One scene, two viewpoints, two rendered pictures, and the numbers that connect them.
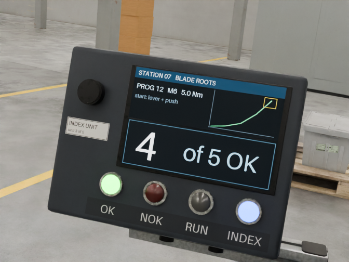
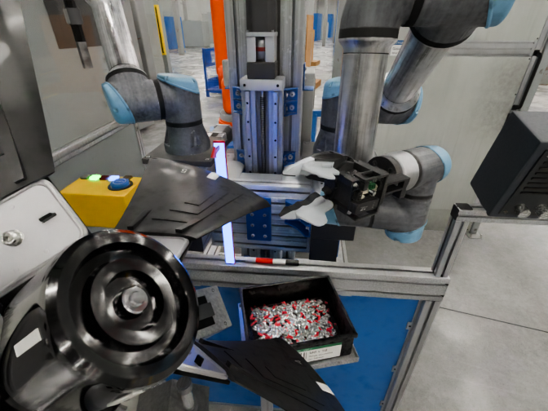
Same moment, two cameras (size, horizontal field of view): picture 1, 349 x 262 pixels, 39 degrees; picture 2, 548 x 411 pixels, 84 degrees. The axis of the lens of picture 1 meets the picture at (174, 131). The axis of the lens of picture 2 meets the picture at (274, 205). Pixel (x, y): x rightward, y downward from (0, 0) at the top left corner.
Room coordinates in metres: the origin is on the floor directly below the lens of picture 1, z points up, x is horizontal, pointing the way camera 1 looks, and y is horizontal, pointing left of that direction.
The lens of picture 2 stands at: (1.02, -0.66, 1.40)
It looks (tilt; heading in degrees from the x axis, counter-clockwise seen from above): 31 degrees down; 172
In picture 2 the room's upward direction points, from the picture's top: straight up
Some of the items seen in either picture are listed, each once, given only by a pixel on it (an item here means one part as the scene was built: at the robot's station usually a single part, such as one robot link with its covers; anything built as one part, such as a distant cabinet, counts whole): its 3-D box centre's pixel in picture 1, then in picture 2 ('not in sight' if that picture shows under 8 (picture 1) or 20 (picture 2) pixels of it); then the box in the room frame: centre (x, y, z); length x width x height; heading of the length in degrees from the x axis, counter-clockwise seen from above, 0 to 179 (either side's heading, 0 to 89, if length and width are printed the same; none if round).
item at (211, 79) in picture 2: not in sight; (233, 70); (-6.59, -0.54, 0.49); 1.27 x 0.88 x 0.98; 154
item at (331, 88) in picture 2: not in sight; (344, 100); (0.13, -0.33, 1.20); 0.13 x 0.12 x 0.14; 74
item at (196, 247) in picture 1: (225, 241); (510, 214); (0.54, -0.08, 1.04); 0.24 x 0.03 x 0.03; 77
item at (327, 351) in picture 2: not in sight; (293, 320); (0.59, -0.56, 0.85); 0.22 x 0.17 x 0.07; 93
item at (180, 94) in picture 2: not in sight; (178, 96); (0.01, -0.83, 1.20); 0.13 x 0.12 x 0.14; 110
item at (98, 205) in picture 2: not in sight; (108, 203); (0.33, -0.98, 1.02); 0.16 x 0.10 x 0.11; 77
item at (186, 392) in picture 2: not in sight; (187, 395); (0.79, -0.75, 0.96); 0.02 x 0.02 x 0.06
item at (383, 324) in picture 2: not in sight; (270, 356); (0.42, -0.59, 0.45); 0.82 x 0.02 x 0.66; 77
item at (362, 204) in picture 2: not in sight; (364, 183); (0.59, -0.45, 1.17); 0.12 x 0.09 x 0.08; 114
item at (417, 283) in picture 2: not in sight; (269, 274); (0.42, -0.59, 0.82); 0.90 x 0.04 x 0.08; 77
